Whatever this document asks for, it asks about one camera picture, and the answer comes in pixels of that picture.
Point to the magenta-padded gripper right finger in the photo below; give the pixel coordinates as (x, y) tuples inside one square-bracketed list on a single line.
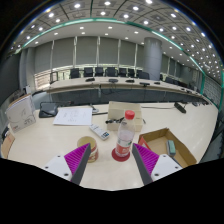
[(146, 157)]

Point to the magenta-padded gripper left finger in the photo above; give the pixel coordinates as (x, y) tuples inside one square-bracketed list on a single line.
[(77, 156)]

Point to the clear red-capped water bottle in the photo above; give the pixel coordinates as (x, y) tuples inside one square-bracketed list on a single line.
[(125, 138)]

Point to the open brown cardboard box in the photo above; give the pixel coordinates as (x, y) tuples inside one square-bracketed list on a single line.
[(156, 146)]

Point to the red and cream flowered mug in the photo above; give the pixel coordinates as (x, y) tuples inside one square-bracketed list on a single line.
[(87, 141)]

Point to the small green block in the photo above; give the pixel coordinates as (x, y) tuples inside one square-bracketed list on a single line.
[(171, 148)]

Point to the flat round red coaster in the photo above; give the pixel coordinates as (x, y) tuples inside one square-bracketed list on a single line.
[(116, 158)]

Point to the white remote control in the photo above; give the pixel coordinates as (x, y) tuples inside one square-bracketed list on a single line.
[(99, 131)]

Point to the white printed paper sheet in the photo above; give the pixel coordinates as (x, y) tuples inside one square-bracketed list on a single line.
[(73, 116)]

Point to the small black item on box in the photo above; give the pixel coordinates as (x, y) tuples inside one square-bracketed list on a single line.
[(115, 120)]

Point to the beige cardboard box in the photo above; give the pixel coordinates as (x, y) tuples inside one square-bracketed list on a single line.
[(123, 107)]

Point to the black flat desk device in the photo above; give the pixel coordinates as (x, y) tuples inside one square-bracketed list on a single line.
[(48, 109)]

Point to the black elongated table device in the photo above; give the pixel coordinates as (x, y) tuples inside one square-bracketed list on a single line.
[(180, 107)]

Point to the brown cardboard sheet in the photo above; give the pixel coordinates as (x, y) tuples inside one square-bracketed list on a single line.
[(7, 146)]

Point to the white printed carton box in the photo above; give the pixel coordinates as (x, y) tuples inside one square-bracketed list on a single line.
[(20, 113)]

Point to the long curved conference desk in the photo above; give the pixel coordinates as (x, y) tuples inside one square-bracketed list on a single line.
[(120, 85)]

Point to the row of black office chairs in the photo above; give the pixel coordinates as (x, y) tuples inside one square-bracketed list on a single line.
[(100, 72)]

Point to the group of round ceiling lights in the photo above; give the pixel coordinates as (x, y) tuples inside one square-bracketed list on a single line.
[(126, 16)]

